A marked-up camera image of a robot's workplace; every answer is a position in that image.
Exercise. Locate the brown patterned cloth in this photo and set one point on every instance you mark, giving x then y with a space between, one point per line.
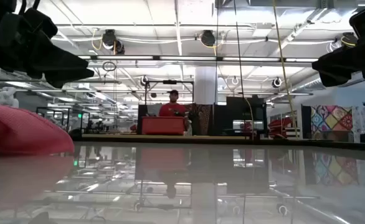
202 119

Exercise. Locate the white humanoid robot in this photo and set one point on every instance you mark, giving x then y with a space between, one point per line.
7 97

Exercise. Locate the colourful patchwork quilt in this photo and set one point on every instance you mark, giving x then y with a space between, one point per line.
330 118

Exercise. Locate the white round column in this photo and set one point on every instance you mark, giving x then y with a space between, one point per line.
205 85

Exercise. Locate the person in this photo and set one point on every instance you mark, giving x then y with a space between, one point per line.
172 109

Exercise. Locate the black metal frame rig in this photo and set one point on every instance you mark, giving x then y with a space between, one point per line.
169 82

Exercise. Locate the black open shelf frame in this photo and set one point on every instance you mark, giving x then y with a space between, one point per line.
62 109

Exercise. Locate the pink knitted towel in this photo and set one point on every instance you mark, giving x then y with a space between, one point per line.
20 133

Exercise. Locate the black partition screen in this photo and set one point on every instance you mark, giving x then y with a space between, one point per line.
238 112

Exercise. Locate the red box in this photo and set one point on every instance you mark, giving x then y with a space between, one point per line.
163 125

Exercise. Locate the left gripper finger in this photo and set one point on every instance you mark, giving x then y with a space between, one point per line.
67 77
64 60

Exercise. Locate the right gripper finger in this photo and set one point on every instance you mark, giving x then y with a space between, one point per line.
341 76
335 62

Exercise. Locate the long ceiling light bar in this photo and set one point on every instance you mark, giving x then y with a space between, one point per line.
185 58

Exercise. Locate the red draped furniture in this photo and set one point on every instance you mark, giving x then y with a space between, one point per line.
280 124

